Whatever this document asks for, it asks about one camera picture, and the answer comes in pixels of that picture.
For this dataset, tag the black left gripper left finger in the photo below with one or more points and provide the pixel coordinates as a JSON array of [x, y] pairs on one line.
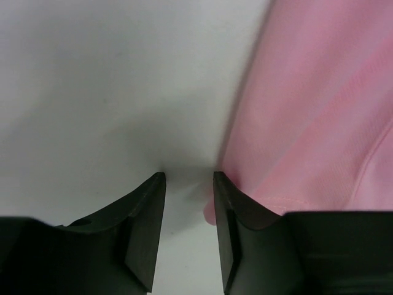
[[111, 251]]

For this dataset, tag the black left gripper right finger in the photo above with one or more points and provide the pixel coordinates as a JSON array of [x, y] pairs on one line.
[[323, 252]]

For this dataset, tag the pink t-shirt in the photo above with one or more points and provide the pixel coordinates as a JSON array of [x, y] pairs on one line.
[[313, 128]]

